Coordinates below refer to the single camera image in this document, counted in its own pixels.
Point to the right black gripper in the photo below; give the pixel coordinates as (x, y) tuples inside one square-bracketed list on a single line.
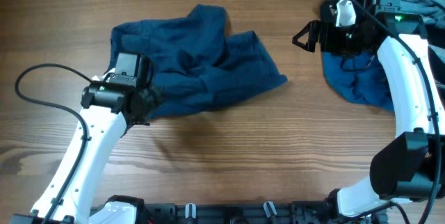
[(324, 35)]

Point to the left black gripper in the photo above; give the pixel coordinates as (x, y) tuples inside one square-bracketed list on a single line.
[(147, 101)]

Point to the dark blue shorts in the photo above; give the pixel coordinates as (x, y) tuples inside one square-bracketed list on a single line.
[(197, 66)]

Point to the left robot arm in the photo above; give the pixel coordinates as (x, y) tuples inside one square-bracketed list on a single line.
[(111, 105)]

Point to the bright blue garment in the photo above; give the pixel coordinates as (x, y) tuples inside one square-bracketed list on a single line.
[(359, 80)]

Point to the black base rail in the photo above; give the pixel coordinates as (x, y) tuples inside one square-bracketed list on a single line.
[(264, 211)]

